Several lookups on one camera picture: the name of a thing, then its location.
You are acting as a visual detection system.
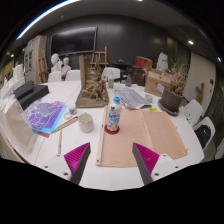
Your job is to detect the black wall-mounted screen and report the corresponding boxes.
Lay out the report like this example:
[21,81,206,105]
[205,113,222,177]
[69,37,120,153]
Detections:
[49,26,98,57]

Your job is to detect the black backpack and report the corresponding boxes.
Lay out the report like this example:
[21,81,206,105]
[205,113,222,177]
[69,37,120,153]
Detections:
[194,124,213,150]

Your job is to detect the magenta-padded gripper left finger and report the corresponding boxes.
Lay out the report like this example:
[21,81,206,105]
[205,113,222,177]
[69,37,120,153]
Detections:
[42,142,92,185]

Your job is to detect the wooden figure sculpture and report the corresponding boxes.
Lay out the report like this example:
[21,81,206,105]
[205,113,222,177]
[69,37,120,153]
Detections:
[195,83,205,104]

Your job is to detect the flattened tan cardboard sheet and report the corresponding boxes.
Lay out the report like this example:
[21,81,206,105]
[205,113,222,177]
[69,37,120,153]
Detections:
[96,107,188,168]

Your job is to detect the white blue-capped drink bottle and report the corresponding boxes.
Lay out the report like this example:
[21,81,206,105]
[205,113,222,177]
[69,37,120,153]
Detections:
[106,96,123,133]

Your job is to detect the red box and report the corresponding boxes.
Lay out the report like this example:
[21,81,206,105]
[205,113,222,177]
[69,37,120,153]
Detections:
[134,55,153,70]

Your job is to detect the translucent white plastic box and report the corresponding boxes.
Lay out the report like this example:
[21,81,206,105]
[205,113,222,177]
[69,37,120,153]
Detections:
[0,96,38,154]

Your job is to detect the white ceramic cup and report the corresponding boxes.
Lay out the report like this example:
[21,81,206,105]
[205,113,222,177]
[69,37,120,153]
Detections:
[77,112,95,134]

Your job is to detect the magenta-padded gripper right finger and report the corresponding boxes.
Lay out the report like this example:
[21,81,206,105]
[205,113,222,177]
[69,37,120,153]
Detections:
[132,142,183,186]

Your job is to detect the large black box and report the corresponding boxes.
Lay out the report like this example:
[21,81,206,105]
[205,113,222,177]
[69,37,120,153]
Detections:
[18,84,50,111]

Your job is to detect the white plaster statue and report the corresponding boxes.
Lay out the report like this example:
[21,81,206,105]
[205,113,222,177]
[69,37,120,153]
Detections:
[156,52,169,73]

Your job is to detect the small green-labelled bottle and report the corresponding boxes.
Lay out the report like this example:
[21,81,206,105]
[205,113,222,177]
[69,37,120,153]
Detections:
[107,74,115,89]

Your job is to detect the white cabinet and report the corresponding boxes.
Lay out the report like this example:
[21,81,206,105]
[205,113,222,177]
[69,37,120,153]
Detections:
[23,34,48,84]

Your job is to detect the dried plant in grey pot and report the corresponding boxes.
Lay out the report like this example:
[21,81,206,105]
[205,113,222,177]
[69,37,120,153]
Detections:
[158,61,189,117]

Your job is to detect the wooden easel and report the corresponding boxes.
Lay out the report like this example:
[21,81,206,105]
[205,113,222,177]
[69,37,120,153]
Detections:
[37,49,49,84]
[89,45,109,69]

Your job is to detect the white plastic chair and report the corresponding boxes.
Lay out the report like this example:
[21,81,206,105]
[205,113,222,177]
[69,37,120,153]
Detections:
[101,67,121,81]
[179,98,204,127]
[64,69,82,82]
[192,116,217,153]
[47,70,63,84]

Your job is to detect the grey spray bottle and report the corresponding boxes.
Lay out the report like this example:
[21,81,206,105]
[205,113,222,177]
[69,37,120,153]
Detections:
[124,73,133,88]

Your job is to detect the small black box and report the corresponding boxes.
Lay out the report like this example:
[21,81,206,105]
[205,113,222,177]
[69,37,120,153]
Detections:
[13,79,34,100]

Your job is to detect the small white jar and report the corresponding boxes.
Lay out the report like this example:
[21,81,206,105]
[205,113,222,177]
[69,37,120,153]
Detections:
[68,105,78,116]

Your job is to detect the colourful holographic book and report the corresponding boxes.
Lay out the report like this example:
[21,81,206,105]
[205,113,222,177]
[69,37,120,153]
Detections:
[22,99,68,138]

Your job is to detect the flat round red coaster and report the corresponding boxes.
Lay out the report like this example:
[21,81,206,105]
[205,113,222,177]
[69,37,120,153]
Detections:
[104,123,121,136]

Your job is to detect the thin wooden stick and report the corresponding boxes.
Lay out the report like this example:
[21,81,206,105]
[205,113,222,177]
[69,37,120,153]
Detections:
[57,129,63,155]

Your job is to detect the printed newspaper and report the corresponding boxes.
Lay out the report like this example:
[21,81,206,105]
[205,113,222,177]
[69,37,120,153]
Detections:
[113,85,153,110]

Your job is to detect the flat wooden ruler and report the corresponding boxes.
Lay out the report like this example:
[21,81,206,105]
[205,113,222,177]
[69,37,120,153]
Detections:
[51,115,79,134]

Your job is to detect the recessed ceiling spotlights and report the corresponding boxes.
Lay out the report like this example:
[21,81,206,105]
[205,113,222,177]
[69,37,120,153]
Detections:
[187,39,223,63]

